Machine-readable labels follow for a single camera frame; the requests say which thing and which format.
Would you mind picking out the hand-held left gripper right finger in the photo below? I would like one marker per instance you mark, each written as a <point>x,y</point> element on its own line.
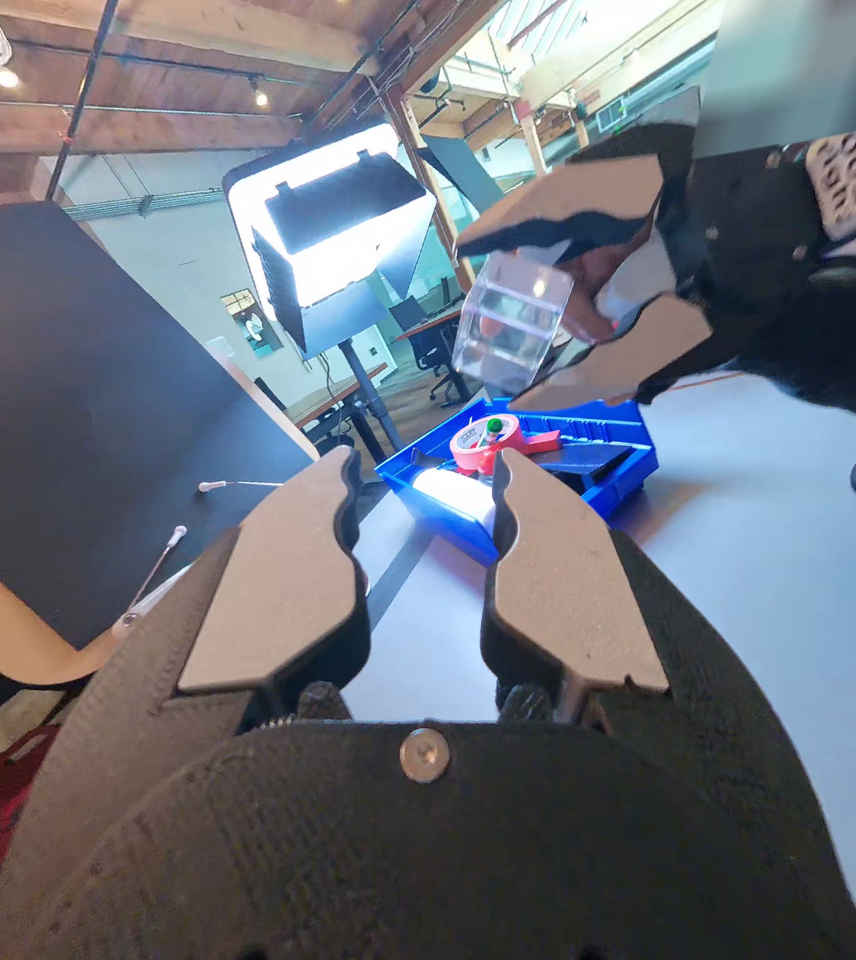
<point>578,600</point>

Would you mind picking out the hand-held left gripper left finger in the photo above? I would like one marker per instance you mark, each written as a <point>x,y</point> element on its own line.
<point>278,600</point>

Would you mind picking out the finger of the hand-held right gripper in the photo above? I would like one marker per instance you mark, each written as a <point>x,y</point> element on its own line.
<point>585,191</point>
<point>638,352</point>

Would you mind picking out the blue storage bin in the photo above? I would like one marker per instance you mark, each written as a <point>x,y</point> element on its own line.
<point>623,465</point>

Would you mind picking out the small clear plastic box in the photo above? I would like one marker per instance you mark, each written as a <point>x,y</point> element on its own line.
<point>510,322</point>

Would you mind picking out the red plastic block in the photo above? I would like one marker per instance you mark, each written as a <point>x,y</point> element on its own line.
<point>540,444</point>

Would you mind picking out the green marker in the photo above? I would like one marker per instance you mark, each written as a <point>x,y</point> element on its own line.
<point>493,431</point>

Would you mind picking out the red masking tape roll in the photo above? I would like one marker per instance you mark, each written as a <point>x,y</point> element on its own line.
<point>465,450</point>

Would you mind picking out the person's right forearm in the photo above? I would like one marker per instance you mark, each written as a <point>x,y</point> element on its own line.
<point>833,345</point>

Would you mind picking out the black board book stand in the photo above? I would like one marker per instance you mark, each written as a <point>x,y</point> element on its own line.
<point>465,172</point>
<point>98,412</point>

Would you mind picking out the white cylinder roll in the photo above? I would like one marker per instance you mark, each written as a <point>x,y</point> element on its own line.
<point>450,499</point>

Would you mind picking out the wooden desk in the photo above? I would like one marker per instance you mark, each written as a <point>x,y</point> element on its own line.
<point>435,324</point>
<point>323,397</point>

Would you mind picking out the black office chair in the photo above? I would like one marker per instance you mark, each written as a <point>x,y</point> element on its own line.
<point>424,345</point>

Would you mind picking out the black light stand pole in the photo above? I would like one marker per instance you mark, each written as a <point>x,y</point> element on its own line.
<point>368,390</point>

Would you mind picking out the studio softbox light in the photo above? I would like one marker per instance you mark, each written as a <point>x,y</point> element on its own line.
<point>338,247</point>

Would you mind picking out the red floor basket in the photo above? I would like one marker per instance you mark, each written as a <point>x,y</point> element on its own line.
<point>8,795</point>

